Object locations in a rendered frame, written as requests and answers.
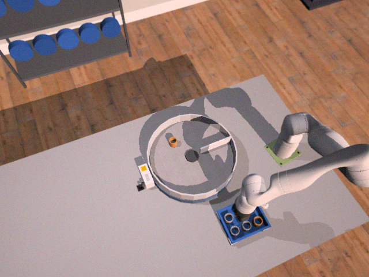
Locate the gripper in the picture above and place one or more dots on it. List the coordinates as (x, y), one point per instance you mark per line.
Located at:
(244, 214)

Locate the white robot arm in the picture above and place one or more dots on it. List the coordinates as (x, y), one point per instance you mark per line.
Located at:
(352, 161)

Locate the blue crate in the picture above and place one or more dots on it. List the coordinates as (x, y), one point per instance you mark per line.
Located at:
(242, 235)

